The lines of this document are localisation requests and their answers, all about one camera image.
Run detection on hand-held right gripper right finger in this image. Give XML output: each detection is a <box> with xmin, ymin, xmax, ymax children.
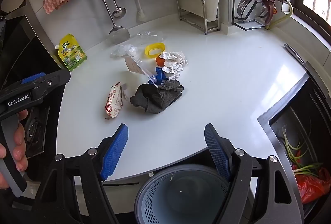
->
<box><xmin>204</xmin><ymin>123</ymin><xmax>304</xmax><ymax>224</ymax></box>

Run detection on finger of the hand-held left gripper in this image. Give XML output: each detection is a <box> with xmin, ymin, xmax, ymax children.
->
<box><xmin>21</xmin><ymin>72</ymin><xmax>46</xmax><ymax>85</ymax></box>
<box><xmin>26</xmin><ymin>70</ymin><xmax>71</xmax><ymax>100</ymax></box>

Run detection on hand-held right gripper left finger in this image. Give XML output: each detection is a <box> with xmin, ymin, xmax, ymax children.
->
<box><xmin>31</xmin><ymin>123</ymin><xmax>130</xmax><ymax>224</ymax></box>

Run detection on grey perforated waste bin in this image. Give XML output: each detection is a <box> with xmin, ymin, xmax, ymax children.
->
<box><xmin>136</xmin><ymin>164</ymin><xmax>237</xmax><ymax>224</ymax></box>

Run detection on clear plastic bag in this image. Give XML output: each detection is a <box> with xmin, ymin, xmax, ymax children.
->
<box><xmin>110</xmin><ymin>43</ymin><xmax>137</xmax><ymax>59</ymax></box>

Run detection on white paper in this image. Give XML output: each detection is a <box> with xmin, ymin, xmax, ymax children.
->
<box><xmin>158</xmin><ymin>50</ymin><xmax>188</xmax><ymax>74</ymax></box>

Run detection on person's left hand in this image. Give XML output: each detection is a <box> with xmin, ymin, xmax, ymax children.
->
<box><xmin>0</xmin><ymin>110</ymin><xmax>28</xmax><ymax>189</ymax></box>

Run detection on black gas stove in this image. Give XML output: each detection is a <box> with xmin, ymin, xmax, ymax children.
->
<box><xmin>0</xmin><ymin>0</ymin><xmax>68</xmax><ymax>180</ymax></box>

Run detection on green yellow seasoning pouch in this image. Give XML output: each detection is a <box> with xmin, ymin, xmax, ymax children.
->
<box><xmin>54</xmin><ymin>33</ymin><xmax>88</xmax><ymax>71</ymax></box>

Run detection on red white snack packet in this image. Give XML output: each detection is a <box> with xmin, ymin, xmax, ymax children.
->
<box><xmin>105</xmin><ymin>81</ymin><xmax>124</xmax><ymax>120</ymax></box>

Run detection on dark grey cloth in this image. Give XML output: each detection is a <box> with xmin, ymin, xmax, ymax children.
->
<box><xmin>129</xmin><ymin>79</ymin><xmax>185</xmax><ymax>114</ymax></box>

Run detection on green onions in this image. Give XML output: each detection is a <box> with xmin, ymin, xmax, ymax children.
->
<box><xmin>282</xmin><ymin>124</ymin><xmax>324</xmax><ymax>175</ymax></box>

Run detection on hanging metal ladles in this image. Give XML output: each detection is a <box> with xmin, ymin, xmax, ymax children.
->
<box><xmin>91</xmin><ymin>0</ymin><xmax>130</xmax><ymax>45</ymax></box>

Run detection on clear zip bag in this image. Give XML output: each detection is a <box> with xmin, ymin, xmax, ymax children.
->
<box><xmin>124</xmin><ymin>56</ymin><xmax>159</xmax><ymax>89</ymax></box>

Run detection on blue plastic piece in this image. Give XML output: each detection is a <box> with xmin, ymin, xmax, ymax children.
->
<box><xmin>148</xmin><ymin>66</ymin><xmax>170</xmax><ymax>86</ymax></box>

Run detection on steel sink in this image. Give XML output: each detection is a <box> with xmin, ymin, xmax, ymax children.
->
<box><xmin>257</xmin><ymin>61</ymin><xmax>331</xmax><ymax>214</ymax></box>

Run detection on yellow plastic lid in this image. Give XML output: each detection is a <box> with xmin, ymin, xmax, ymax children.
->
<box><xmin>144</xmin><ymin>43</ymin><xmax>165</xmax><ymax>59</ymax></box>

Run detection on red plastic bag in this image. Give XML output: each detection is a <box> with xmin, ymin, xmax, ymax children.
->
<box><xmin>292</xmin><ymin>150</ymin><xmax>331</xmax><ymax>205</ymax></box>

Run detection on blue white brush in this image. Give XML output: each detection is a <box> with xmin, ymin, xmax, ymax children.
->
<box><xmin>131</xmin><ymin>0</ymin><xmax>146</xmax><ymax>23</ymax></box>

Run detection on steel board rack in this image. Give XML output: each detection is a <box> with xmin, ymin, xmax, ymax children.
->
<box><xmin>176</xmin><ymin>0</ymin><xmax>221</xmax><ymax>35</ymax></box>

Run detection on steel pot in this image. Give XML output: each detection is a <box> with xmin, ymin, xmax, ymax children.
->
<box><xmin>236</xmin><ymin>0</ymin><xmax>278</xmax><ymax>29</ymax></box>

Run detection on black wire dish rack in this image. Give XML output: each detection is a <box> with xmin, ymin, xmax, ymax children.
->
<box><xmin>231</xmin><ymin>0</ymin><xmax>275</xmax><ymax>31</ymax></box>

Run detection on yellow gas hose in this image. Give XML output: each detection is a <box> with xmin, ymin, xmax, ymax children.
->
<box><xmin>266</xmin><ymin>0</ymin><xmax>295</xmax><ymax>31</ymax></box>

